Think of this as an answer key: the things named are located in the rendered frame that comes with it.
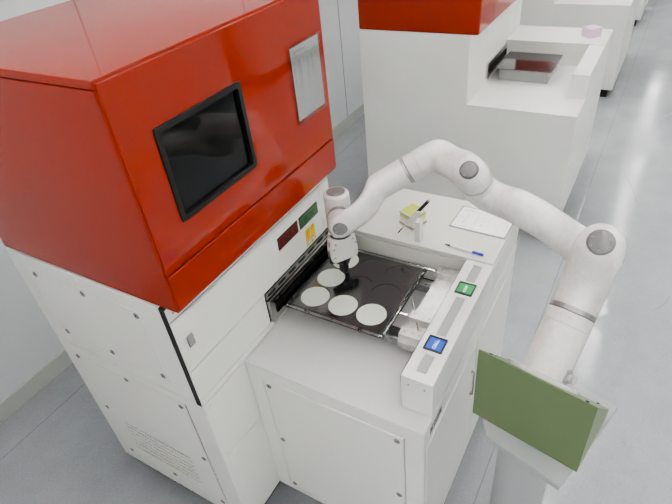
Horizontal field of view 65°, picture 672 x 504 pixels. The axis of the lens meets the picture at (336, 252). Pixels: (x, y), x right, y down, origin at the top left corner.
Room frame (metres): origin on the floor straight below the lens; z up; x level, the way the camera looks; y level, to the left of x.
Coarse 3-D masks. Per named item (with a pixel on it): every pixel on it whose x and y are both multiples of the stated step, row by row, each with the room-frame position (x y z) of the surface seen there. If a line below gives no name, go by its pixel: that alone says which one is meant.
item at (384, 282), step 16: (368, 256) 1.55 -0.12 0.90; (320, 272) 1.49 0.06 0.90; (352, 272) 1.47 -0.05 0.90; (368, 272) 1.46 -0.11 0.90; (384, 272) 1.45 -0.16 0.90; (400, 272) 1.44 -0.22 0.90; (416, 272) 1.43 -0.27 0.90; (304, 288) 1.41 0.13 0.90; (336, 288) 1.39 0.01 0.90; (352, 288) 1.38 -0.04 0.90; (368, 288) 1.37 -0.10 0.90; (384, 288) 1.36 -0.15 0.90; (400, 288) 1.35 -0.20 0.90; (304, 304) 1.33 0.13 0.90; (384, 304) 1.28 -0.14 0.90; (352, 320) 1.23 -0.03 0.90; (384, 320) 1.21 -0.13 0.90
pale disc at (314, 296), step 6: (312, 288) 1.41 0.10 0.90; (318, 288) 1.40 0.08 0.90; (324, 288) 1.40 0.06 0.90; (306, 294) 1.38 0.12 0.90; (312, 294) 1.38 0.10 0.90; (318, 294) 1.37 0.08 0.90; (324, 294) 1.37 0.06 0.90; (306, 300) 1.35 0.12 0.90; (312, 300) 1.35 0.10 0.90; (318, 300) 1.34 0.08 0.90; (324, 300) 1.34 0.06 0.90
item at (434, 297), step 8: (440, 280) 1.39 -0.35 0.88; (432, 288) 1.35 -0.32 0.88; (440, 288) 1.35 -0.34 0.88; (448, 288) 1.35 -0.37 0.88; (432, 296) 1.32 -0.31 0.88; (440, 296) 1.31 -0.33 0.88; (424, 304) 1.28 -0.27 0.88; (432, 304) 1.28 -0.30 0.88; (424, 312) 1.24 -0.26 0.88; (432, 312) 1.24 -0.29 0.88; (416, 328) 1.18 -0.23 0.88; (424, 328) 1.17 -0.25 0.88; (400, 344) 1.13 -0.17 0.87; (408, 344) 1.11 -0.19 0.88
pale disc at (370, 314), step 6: (366, 306) 1.28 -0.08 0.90; (372, 306) 1.28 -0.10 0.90; (378, 306) 1.28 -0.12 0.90; (360, 312) 1.26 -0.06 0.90; (366, 312) 1.26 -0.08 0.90; (372, 312) 1.25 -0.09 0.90; (378, 312) 1.25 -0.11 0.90; (384, 312) 1.25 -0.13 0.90; (360, 318) 1.23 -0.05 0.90; (366, 318) 1.23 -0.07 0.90; (372, 318) 1.23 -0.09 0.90; (378, 318) 1.22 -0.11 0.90; (384, 318) 1.22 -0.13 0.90; (366, 324) 1.20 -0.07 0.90; (372, 324) 1.20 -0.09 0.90
